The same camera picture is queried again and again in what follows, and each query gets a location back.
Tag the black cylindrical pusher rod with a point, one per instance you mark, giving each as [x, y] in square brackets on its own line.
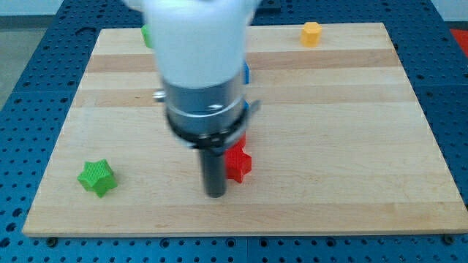
[214, 172]

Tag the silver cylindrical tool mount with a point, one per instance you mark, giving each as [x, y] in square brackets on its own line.
[207, 117]

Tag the green star block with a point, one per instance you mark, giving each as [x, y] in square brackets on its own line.
[97, 177]

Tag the green block behind arm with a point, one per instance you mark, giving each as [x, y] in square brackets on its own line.
[145, 31]

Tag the blue block behind arm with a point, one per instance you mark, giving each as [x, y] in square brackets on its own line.
[246, 72]

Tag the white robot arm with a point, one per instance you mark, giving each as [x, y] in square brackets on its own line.
[200, 51]

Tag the red star block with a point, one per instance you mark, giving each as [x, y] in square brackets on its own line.
[238, 163]

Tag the wooden board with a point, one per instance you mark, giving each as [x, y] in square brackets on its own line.
[339, 146]

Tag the yellow hexagon block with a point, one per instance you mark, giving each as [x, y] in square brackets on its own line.
[311, 34]

